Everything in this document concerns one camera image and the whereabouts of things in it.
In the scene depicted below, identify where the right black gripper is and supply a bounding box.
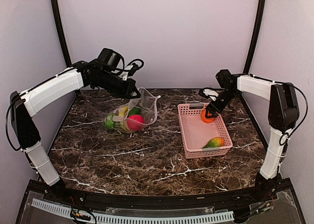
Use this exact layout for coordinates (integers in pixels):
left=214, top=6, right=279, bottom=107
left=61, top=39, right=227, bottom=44
left=206, top=88, right=239, bottom=118

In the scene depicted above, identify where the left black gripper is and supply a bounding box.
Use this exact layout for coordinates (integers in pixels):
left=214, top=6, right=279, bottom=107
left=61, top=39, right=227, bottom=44
left=94, top=69, right=141, bottom=99

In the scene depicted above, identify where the orange toy fruit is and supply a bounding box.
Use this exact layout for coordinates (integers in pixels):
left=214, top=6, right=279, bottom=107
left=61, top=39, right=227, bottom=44
left=201, top=109, right=215, bottom=124

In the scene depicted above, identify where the green toy bell pepper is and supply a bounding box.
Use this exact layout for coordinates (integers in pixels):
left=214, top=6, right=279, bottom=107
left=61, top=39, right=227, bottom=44
left=128, top=107, right=141, bottom=116

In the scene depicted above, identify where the clear zip top bag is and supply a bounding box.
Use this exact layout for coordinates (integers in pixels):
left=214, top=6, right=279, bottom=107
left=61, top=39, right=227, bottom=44
left=104, top=88, right=161, bottom=133

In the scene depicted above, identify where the yellow toy lemon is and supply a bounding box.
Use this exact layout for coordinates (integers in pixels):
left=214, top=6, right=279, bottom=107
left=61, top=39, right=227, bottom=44
left=118, top=106, right=129, bottom=117

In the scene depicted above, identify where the red toy apple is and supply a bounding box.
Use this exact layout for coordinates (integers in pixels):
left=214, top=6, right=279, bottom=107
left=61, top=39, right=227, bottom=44
left=127, top=114, right=144, bottom=131

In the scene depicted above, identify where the pink perforated plastic basket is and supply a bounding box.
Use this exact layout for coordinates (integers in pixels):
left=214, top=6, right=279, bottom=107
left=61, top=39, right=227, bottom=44
left=178, top=103, right=233, bottom=159

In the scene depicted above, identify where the orange green toy mango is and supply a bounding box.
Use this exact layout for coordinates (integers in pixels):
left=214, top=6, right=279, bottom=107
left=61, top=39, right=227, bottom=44
left=203, top=137, right=225, bottom=149

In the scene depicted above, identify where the green toy cabbage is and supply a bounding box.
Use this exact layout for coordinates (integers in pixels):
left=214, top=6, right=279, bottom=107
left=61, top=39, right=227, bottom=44
left=105, top=114, right=116, bottom=130

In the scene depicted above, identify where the yellow toy banana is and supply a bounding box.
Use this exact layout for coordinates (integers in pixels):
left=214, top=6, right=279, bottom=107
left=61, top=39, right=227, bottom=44
left=113, top=116, right=130, bottom=133

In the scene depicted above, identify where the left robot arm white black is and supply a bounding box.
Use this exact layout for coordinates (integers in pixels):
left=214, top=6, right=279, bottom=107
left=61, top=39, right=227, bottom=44
left=5, top=48, right=144, bottom=202

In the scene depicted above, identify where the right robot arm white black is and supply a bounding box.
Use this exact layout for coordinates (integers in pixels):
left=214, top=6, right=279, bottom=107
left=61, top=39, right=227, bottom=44
left=199, top=69, right=309, bottom=180

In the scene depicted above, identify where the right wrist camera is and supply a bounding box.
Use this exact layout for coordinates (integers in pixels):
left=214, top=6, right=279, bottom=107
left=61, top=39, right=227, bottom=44
left=199, top=87, right=219, bottom=100

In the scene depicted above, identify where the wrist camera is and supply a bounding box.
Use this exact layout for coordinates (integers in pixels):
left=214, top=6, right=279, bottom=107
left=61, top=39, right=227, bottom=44
left=120, top=59, right=144, bottom=81
left=199, top=87, right=219, bottom=100

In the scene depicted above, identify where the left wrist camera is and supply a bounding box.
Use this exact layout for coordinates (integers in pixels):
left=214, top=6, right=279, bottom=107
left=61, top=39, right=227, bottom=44
left=120, top=59, right=144, bottom=81

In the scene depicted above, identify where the black front rail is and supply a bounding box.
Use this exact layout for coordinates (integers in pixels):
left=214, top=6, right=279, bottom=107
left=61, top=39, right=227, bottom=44
left=26, top=178, right=291, bottom=215

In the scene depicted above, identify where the right black frame post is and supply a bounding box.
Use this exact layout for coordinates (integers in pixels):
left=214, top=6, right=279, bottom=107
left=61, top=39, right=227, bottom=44
left=243, top=0, right=266, bottom=74

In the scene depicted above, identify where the black frame post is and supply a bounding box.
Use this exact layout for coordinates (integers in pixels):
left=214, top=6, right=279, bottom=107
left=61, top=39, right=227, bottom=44
left=243, top=0, right=266, bottom=74
left=50, top=0, right=72, bottom=67

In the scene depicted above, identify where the left black frame post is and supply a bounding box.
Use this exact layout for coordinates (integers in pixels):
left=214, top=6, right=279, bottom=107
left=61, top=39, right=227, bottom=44
left=50, top=0, right=72, bottom=67

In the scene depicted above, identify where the white slotted cable duct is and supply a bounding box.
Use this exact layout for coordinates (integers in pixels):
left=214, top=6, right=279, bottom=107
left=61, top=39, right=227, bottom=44
left=31, top=199, right=235, bottom=224

